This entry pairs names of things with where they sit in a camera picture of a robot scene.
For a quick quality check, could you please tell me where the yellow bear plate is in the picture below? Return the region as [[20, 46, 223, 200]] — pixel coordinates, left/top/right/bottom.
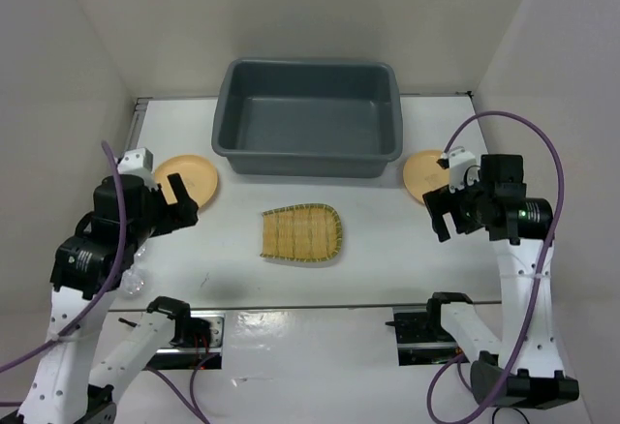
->
[[153, 155, 218, 210], [402, 150, 450, 204]]

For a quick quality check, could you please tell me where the woven bamboo tray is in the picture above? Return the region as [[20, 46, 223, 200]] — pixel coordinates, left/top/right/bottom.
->
[[261, 203, 343, 263]]

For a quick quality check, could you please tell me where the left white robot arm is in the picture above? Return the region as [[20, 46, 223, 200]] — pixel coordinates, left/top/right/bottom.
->
[[2, 172, 198, 423]]

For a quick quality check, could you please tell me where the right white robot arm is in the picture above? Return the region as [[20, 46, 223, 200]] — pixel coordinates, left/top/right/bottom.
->
[[423, 147, 579, 409]]

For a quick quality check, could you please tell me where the grey plastic bin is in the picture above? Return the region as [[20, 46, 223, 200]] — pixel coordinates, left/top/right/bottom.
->
[[211, 58, 403, 178]]

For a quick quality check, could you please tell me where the clear glass cup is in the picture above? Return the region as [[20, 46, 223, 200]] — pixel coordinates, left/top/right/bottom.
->
[[120, 244, 146, 297]]

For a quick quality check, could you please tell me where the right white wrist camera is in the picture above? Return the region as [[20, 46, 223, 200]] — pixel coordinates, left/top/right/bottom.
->
[[437, 147, 480, 194]]

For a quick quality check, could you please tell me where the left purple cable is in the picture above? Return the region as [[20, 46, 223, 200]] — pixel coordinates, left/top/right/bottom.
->
[[0, 140, 128, 409]]

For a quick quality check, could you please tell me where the purple cable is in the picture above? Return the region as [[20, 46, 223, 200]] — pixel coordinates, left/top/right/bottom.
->
[[0, 140, 128, 409], [427, 110, 566, 424]]

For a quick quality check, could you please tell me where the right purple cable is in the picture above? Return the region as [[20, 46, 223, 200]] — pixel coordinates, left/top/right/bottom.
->
[[427, 110, 566, 424]]

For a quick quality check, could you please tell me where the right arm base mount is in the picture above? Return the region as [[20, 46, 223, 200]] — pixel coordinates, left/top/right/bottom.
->
[[385, 306, 461, 366]]

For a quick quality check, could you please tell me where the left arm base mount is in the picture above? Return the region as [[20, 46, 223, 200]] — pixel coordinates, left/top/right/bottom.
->
[[147, 311, 226, 371]]

